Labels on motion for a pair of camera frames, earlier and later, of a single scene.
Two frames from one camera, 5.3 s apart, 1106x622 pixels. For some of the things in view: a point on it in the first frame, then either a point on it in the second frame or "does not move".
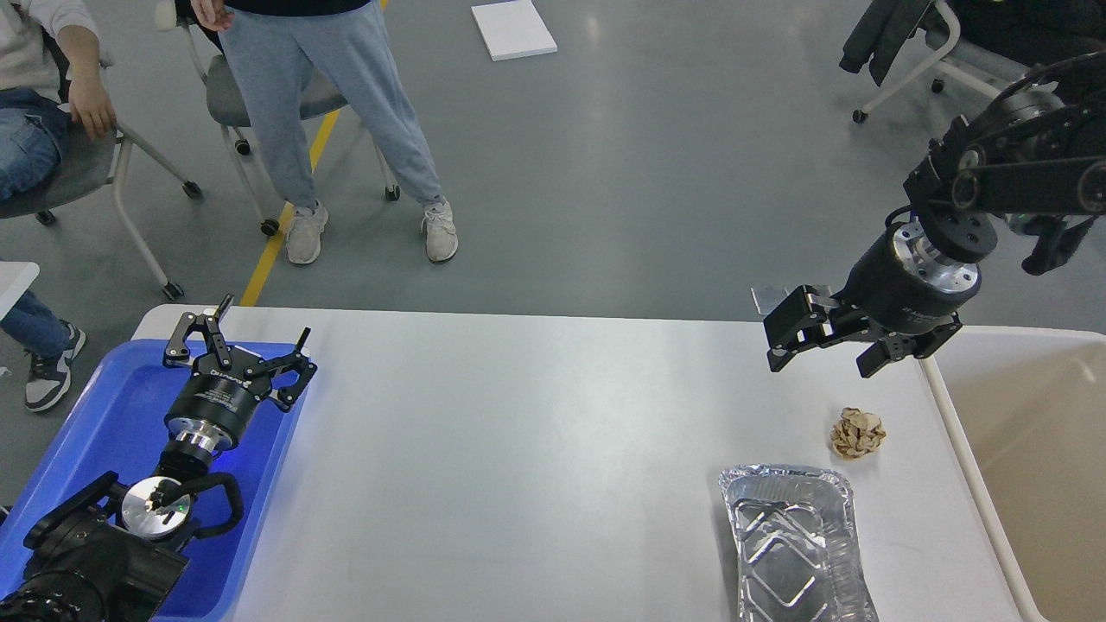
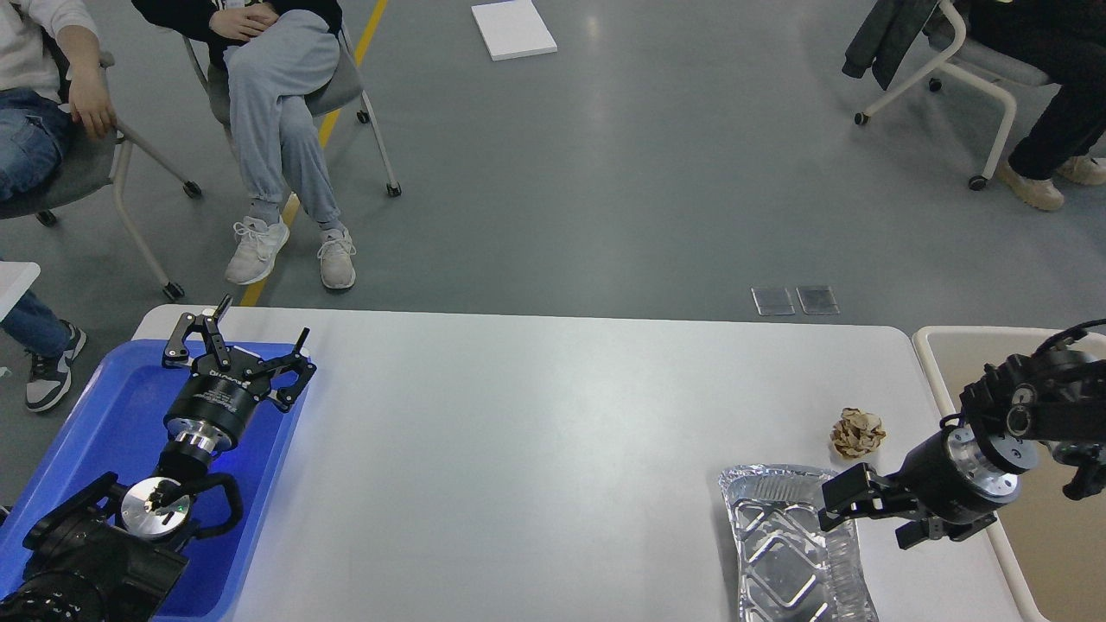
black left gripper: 212,403 does not move
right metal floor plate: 818,293 does not move
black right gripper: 905,296 to 951,480
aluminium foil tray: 797,549 does not move
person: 274,46 to 279,53
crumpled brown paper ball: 856,433 does not move
